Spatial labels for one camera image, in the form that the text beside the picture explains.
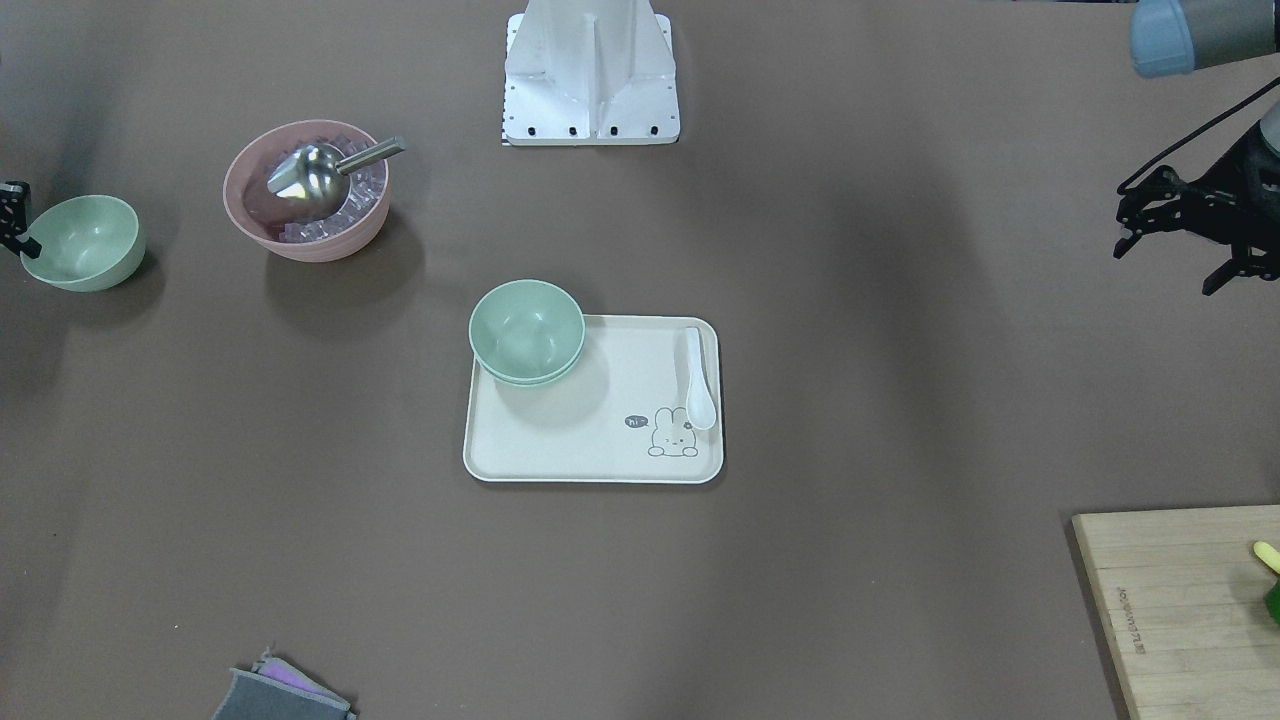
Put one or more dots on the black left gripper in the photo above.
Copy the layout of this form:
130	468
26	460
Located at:
1222	207

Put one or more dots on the wooden cutting board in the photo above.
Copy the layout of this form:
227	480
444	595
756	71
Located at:
1181	601

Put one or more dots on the yellow plastic knife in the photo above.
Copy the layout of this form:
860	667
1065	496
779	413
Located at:
1268	555

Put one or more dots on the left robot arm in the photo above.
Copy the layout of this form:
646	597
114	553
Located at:
1168	38

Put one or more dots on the purple cloth under grey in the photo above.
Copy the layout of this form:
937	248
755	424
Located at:
282	671

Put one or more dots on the grey folded cloth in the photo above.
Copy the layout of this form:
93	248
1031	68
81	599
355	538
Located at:
256	696

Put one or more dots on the metal ice scoop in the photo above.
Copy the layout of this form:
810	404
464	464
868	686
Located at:
314	179

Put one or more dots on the cream rabbit tray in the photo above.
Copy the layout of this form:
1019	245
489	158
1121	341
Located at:
618	416

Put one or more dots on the green bowl robot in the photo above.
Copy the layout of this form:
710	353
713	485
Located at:
88	244
527	316

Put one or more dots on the pink bowl with ice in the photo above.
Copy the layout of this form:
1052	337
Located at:
273	223

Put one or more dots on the green bowl on tray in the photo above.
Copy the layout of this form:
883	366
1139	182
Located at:
526	371

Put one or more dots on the green lime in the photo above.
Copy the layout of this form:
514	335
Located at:
1271	601

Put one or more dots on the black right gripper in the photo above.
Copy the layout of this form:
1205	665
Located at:
14	215

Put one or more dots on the white ceramic spoon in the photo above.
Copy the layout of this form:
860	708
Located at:
700	406

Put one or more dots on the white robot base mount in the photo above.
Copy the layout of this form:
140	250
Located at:
590	73

